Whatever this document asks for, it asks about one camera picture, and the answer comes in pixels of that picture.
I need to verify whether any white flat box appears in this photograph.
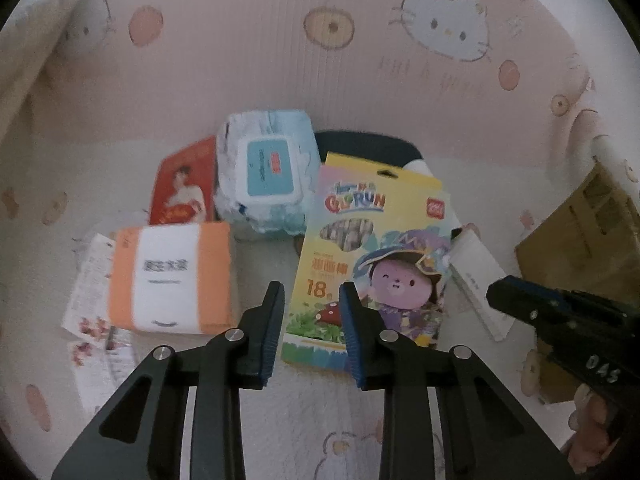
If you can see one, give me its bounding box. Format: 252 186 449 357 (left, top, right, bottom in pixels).
447 227 516 343

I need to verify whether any floral paper leaflet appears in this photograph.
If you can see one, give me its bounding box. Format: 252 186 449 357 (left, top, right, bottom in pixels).
61 232 143 411

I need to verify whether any red printed packet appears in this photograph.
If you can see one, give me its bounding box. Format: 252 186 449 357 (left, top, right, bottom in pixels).
149 136 218 225

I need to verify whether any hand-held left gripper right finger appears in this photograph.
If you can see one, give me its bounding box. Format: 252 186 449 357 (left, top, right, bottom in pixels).
340 282 576 480

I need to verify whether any yellow coloured pencil box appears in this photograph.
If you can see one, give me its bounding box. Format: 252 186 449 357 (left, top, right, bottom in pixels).
280 152 458 376

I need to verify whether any pink cat print cover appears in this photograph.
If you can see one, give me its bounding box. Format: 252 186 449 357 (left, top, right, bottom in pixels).
0 0 640 196

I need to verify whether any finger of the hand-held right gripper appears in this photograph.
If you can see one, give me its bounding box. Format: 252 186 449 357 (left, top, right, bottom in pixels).
486 280 556 333
505 275 571 308

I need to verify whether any orange white tissue pack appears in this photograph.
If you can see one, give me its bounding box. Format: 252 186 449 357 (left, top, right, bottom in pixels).
106 222 238 336

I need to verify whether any brown cardboard box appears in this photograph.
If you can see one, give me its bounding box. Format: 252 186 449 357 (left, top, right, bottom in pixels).
515 160 640 406

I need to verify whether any person's right hand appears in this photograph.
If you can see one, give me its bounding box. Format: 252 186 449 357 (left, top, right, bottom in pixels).
582 390 613 448

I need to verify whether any dark teal glasses case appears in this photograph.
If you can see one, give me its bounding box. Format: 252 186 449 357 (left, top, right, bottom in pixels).
312 130 426 171

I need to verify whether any white cylindrical roll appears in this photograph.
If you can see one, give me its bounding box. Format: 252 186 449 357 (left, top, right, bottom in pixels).
400 159 436 181

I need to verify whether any cream quilted cloth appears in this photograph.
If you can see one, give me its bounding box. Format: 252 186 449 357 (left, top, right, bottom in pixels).
0 0 83 128

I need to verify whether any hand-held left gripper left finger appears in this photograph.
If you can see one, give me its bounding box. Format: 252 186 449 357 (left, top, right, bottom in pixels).
50 281 286 480

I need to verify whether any blue white wet wipes pack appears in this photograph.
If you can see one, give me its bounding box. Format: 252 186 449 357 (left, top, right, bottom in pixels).
214 109 322 237

